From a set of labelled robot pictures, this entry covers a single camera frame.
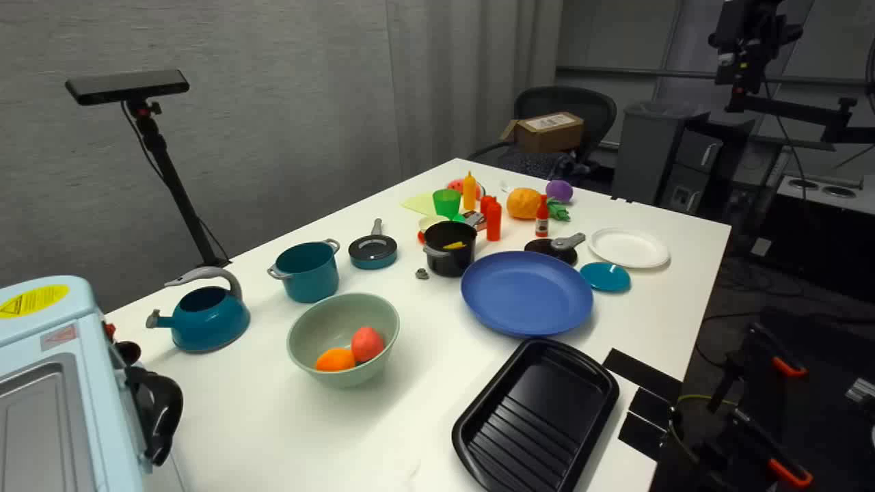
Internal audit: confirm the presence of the orange toy fruit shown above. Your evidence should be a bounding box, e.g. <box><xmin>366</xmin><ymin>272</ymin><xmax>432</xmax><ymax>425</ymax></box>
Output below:
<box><xmin>314</xmin><ymin>345</ymin><xmax>358</xmax><ymax>375</ymax></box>

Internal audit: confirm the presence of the black office chair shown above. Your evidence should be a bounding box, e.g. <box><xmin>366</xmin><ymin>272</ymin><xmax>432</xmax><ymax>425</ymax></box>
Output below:
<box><xmin>473</xmin><ymin>85</ymin><xmax>620</xmax><ymax>185</ymax></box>

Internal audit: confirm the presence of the small red sauce bottle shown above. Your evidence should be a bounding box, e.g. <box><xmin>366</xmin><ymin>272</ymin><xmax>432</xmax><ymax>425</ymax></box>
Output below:
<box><xmin>533</xmin><ymin>194</ymin><xmax>552</xmax><ymax>241</ymax></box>

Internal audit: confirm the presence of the black clamp orange handle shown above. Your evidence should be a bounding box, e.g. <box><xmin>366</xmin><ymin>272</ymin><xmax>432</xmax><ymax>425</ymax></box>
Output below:
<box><xmin>708</xmin><ymin>323</ymin><xmax>812</xmax><ymax>412</ymax></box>
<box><xmin>728</xmin><ymin>407</ymin><xmax>818</xmax><ymax>492</ymax></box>

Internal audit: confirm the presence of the large blue plate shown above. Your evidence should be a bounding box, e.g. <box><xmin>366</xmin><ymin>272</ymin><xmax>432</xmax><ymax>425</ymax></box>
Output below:
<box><xmin>460</xmin><ymin>249</ymin><xmax>597</xmax><ymax>342</ymax></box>

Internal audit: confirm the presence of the purple toy food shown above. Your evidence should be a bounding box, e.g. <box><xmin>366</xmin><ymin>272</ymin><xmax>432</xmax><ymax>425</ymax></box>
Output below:
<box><xmin>544</xmin><ymin>178</ymin><xmax>578</xmax><ymax>204</ymax></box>

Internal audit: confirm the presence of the black camera tripod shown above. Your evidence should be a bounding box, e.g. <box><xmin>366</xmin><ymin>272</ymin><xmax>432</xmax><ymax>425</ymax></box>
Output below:
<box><xmin>120</xmin><ymin>96</ymin><xmax>232</xmax><ymax>269</ymax></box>

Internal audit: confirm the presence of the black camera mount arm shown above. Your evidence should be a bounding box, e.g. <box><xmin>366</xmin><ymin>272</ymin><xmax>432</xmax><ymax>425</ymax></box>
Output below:
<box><xmin>708</xmin><ymin>0</ymin><xmax>875</xmax><ymax>146</ymax></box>

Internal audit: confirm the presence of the green plastic cup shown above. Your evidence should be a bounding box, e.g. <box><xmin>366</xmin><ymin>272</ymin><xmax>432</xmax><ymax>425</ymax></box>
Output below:
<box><xmin>429</xmin><ymin>185</ymin><xmax>464</xmax><ymax>222</ymax></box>

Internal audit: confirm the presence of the black computer cabinet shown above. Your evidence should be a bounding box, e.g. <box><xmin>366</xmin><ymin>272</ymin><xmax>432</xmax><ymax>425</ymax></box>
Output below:
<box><xmin>653</xmin><ymin>111</ymin><xmax>756</xmax><ymax>222</ymax></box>

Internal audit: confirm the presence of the red ketchup bottle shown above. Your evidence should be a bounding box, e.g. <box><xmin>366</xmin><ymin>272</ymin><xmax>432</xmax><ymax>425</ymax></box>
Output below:
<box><xmin>482</xmin><ymin>190</ymin><xmax>505</xmax><ymax>242</ymax></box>

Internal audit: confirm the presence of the black tape strip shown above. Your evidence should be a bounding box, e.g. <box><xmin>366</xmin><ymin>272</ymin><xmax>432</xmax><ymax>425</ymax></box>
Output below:
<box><xmin>601</xmin><ymin>346</ymin><xmax>683</xmax><ymax>398</ymax></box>
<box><xmin>615</xmin><ymin>410</ymin><xmax>671</xmax><ymax>461</ymax></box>
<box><xmin>628</xmin><ymin>386</ymin><xmax>678</xmax><ymax>429</ymax></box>

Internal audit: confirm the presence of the light blue toy oven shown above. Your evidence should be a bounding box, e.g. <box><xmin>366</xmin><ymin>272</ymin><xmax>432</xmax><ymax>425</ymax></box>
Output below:
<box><xmin>0</xmin><ymin>272</ymin><xmax>154</xmax><ymax>492</ymax></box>

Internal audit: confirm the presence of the black bar camera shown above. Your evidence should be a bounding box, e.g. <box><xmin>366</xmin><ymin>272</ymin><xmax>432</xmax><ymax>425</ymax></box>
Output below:
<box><xmin>64</xmin><ymin>69</ymin><xmax>191</xmax><ymax>105</ymax></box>

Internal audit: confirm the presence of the black toy pot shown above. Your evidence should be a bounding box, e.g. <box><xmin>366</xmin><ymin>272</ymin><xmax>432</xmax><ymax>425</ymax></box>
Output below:
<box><xmin>419</xmin><ymin>219</ymin><xmax>482</xmax><ymax>279</ymax></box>

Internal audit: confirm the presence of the white plate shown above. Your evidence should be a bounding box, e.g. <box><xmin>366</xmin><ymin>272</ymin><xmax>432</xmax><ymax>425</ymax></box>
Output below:
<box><xmin>585</xmin><ymin>226</ymin><xmax>672</xmax><ymax>272</ymax></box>

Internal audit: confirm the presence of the grey bin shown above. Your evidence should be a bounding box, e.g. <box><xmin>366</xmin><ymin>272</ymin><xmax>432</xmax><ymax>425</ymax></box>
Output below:
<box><xmin>609</xmin><ymin>100</ymin><xmax>694</xmax><ymax>204</ymax></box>

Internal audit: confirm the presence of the yellow green pad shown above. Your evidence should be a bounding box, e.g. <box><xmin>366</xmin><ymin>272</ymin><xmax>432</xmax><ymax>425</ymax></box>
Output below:
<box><xmin>401</xmin><ymin>189</ymin><xmax>449</xmax><ymax>219</ymax></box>

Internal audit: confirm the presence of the red toy fruit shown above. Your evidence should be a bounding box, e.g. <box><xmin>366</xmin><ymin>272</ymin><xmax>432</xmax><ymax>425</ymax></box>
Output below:
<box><xmin>350</xmin><ymin>325</ymin><xmax>389</xmax><ymax>365</ymax></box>

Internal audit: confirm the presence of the yellow mustard bottle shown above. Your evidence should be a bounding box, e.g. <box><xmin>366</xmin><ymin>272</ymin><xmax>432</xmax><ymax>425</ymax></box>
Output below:
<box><xmin>460</xmin><ymin>170</ymin><xmax>482</xmax><ymax>215</ymax></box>

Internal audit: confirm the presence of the small teal frying pan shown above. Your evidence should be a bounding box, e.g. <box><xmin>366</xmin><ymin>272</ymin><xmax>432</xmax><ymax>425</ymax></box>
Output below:
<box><xmin>348</xmin><ymin>215</ymin><xmax>401</xmax><ymax>269</ymax></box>

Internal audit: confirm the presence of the pale green bowl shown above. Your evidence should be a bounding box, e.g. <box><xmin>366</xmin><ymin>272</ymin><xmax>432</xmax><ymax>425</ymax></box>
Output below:
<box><xmin>284</xmin><ymin>289</ymin><xmax>401</xmax><ymax>390</ymax></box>

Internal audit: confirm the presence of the grey curtain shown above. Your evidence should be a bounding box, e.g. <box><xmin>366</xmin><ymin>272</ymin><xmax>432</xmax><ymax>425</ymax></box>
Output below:
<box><xmin>385</xmin><ymin>0</ymin><xmax>563</xmax><ymax>174</ymax></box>

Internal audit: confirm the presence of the black ridged tray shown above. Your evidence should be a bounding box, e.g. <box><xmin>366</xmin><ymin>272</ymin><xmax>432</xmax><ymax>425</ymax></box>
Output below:
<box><xmin>452</xmin><ymin>336</ymin><xmax>620</xmax><ymax>492</ymax></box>

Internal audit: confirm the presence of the small teal saucer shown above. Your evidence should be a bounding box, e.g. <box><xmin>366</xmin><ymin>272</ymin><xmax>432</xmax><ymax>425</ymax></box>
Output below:
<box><xmin>578</xmin><ymin>259</ymin><xmax>634</xmax><ymax>294</ymax></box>

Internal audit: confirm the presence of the teal toy kettle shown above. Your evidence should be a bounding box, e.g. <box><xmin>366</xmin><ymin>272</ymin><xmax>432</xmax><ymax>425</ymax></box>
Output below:
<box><xmin>144</xmin><ymin>265</ymin><xmax>254</xmax><ymax>354</ymax></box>

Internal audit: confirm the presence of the cardboard box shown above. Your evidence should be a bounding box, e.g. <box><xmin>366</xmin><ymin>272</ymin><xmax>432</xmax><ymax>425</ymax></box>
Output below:
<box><xmin>501</xmin><ymin>110</ymin><xmax>587</xmax><ymax>155</ymax></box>

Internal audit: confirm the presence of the teal toy pot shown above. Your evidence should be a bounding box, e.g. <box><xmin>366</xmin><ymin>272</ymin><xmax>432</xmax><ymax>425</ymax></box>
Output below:
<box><xmin>265</xmin><ymin>237</ymin><xmax>341</xmax><ymax>305</ymax></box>

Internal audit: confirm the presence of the black pan grey handle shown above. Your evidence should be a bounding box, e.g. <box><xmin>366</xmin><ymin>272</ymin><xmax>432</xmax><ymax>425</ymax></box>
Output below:
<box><xmin>523</xmin><ymin>230</ymin><xmax>587</xmax><ymax>268</ymax></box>

